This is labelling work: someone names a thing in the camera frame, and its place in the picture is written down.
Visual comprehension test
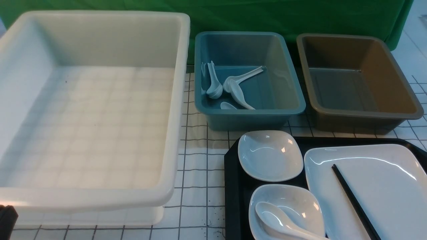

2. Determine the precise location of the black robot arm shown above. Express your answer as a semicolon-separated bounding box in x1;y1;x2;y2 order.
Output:
0;205;18;240

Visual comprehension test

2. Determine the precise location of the small white bowl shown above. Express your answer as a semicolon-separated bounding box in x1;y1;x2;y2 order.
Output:
238;130;304;182
248;184;326;240

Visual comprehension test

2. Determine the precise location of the brown plastic bin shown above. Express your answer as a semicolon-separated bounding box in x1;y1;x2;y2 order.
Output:
296;33;424;135

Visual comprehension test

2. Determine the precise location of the white spoon long handle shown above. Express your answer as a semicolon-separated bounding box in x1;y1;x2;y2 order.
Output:
223;66;264;93

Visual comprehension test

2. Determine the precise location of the white spoon centre front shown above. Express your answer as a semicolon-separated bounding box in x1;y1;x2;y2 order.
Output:
229;80;255;110

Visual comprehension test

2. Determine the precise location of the black serving tray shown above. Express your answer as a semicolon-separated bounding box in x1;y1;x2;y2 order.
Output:
224;137;427;240

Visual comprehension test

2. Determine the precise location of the white fork in teal bin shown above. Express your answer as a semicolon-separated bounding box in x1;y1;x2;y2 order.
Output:
201;61;206;96

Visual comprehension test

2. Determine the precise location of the teal plastic bin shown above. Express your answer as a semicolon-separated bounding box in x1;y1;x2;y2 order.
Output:
194;31;306;132

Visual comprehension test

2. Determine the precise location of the large white square plate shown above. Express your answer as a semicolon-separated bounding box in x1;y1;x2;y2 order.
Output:
304;144;427;240

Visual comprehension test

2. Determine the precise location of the white spoon leaning left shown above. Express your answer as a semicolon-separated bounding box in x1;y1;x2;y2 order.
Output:
206;61;223;100

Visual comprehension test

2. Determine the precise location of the black chopstick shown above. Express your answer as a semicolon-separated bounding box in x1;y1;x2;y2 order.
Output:
331;164;381;240

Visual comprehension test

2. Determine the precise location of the green cloth backdrop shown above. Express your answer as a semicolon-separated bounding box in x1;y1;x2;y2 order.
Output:
0;0;413;64

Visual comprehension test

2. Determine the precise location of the white spoon bottom edge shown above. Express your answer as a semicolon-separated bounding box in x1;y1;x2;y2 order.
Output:
220;102;237;110

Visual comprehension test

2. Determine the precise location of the large white plastic bin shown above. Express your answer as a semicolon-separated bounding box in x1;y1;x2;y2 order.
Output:
0;10;190;228

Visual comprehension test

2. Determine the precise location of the white soup spoon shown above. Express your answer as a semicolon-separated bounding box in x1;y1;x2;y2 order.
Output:
255;202;328;240

